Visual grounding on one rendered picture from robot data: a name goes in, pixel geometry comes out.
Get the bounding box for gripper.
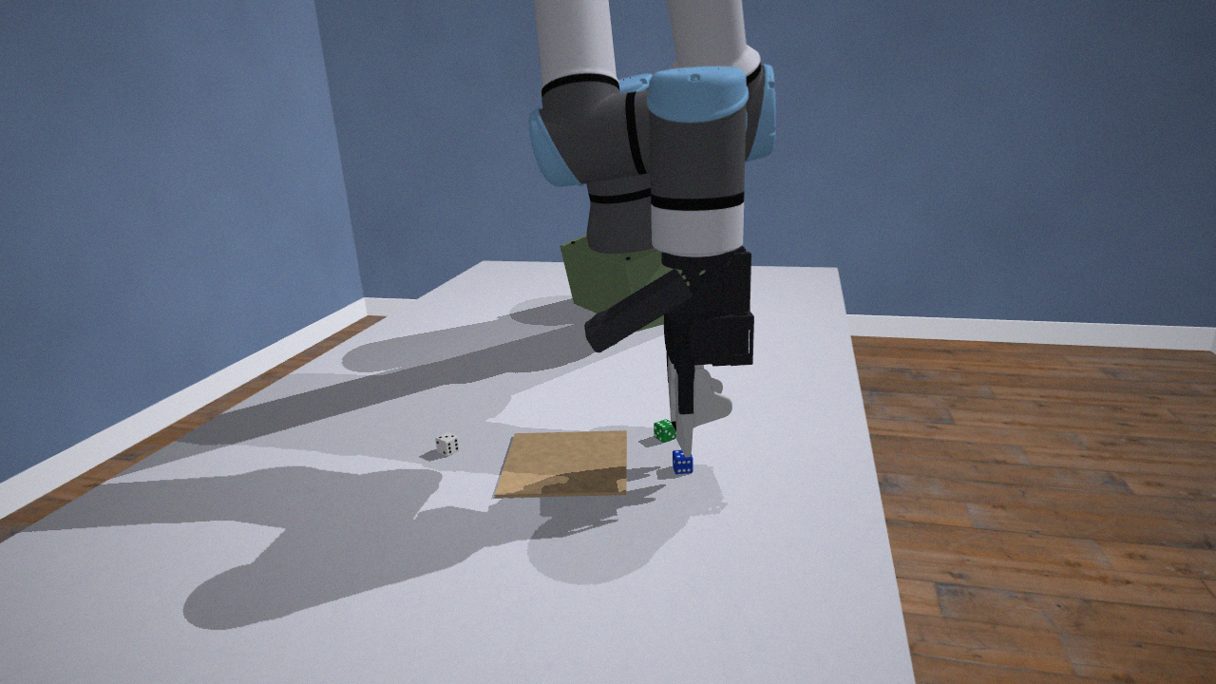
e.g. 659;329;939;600
662;246;754;456

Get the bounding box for tan mat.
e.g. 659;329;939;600
495;430;627;498

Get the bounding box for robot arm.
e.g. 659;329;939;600
529;0;776;352

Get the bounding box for blue die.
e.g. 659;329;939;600
672;450;693;473

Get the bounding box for green die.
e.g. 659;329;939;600
654;419;675;443

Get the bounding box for white die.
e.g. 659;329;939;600
435;432;460;456

